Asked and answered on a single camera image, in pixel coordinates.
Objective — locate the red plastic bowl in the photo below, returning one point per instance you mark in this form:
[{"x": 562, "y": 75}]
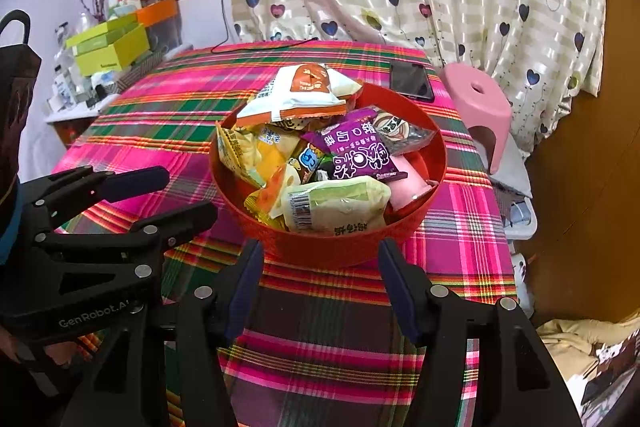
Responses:
[{"x": 325, "y": 252}]

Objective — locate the black white striped tray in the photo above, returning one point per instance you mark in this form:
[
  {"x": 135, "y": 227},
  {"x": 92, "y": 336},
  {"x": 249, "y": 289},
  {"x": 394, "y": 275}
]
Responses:
[{"x": 137, "y": 74}]

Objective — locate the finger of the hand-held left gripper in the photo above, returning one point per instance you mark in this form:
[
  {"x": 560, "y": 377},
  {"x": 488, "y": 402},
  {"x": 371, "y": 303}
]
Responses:
[
  {"x": 190, "y": 219},
  {"x": 140, "y": 183}
]

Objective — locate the pale teal boxes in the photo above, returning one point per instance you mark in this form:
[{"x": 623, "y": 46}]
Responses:
[{"x": 127, "y": 7}]

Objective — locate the clear packet with cartoon face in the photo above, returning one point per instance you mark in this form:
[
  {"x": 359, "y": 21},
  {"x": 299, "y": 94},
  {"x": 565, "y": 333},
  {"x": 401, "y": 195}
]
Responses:
[{"x": 400, "y": 132}]

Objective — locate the red container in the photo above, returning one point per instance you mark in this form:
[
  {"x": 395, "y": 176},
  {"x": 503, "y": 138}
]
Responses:
[{"x": 67, "y": 133}]

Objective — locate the beige cloth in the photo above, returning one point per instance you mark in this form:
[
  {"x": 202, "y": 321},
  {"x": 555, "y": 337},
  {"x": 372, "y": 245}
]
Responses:
[{"x": 575, "y": 337}]

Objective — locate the yellow green snack packet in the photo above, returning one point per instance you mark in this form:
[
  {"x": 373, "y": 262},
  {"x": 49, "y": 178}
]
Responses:
[{"x": 235, "y": 152}]

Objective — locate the cluster of small bottles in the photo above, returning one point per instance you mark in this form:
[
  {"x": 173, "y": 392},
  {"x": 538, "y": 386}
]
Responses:
[{"x": 62, "y": 82}]

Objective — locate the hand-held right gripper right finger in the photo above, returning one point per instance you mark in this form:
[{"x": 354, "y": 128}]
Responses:
[{"x": 400, "y": 287}]

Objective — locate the lime green box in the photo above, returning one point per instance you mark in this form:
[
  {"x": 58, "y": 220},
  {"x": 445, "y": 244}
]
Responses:
[{"x": 110, "y": 54}]

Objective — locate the pink green plaid tablecloth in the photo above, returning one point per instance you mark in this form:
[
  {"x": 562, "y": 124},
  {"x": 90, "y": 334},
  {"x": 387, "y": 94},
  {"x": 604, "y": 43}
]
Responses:
[{"x": 320, "y": 312}]

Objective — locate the white and orange snack packet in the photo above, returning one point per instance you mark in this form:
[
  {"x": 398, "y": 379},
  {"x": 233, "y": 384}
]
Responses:
[{"x": 300, "y": 92}]

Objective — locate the pink jelly cup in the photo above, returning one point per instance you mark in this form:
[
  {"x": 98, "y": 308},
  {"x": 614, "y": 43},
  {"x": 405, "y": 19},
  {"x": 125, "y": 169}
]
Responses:
[{"x": 407, "y": 187}]

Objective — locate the orange lidded storage box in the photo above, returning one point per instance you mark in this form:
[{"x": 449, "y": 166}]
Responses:
[{"x": 157, "y": 9}]

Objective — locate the pale green snack packet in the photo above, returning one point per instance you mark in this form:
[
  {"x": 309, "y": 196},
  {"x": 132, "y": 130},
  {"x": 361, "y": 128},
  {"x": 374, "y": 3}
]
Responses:
[{"x": 340, "y": 202}]

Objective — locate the dark smartphone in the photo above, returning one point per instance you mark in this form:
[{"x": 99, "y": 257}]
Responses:
[{"x": 410, "y": 79}]

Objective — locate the person's left hand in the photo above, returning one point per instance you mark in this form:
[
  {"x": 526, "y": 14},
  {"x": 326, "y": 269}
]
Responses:
[{"x": 62, "y": 352}]

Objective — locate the purple snack packet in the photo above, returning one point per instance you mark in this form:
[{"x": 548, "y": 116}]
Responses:
[{"x": 355, "y": 152}]

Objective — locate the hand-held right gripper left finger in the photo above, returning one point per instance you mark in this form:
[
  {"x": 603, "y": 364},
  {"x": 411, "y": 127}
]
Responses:
[{"x": 245, "y": 287}]

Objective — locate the white side table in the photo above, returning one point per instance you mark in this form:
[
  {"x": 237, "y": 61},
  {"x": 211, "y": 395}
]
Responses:
[{"x": 75, "y": 112}]

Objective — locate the dark printed cloth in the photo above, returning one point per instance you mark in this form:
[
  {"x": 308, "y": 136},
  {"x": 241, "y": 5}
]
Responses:
[{"x": 615, "y": 372}]

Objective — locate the wooden wardrobe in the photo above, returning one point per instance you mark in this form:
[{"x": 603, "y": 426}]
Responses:
[{"x": 590, "y": 207}]

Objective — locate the olive green box lid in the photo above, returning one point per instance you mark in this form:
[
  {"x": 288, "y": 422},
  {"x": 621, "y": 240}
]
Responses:
[{"x": 95, "y": 34}]

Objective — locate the pink plastic stool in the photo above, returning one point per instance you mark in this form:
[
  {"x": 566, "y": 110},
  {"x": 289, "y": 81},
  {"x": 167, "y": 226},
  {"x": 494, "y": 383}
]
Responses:
[{"x": 475, "y": 97}]

